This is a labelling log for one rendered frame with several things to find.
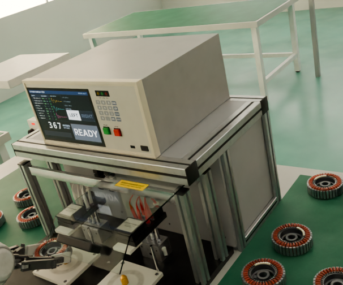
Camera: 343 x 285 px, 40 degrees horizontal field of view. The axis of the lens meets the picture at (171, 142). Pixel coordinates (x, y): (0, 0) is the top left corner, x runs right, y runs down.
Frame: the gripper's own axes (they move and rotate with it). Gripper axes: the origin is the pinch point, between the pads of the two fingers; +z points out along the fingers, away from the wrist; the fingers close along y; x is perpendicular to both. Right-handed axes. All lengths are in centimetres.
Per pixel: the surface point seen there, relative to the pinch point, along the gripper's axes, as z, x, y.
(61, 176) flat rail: 1.7, 22.5, -0.8
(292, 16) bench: 339, 162, -82
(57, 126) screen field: -2.8, 37.3, 0.5
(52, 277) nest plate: 0.0, -6.9, 1.2
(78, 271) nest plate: 4.3, -4.5, 7.3
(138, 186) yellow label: -2.3, 24.4, 32.7
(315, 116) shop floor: 280, 63, -28
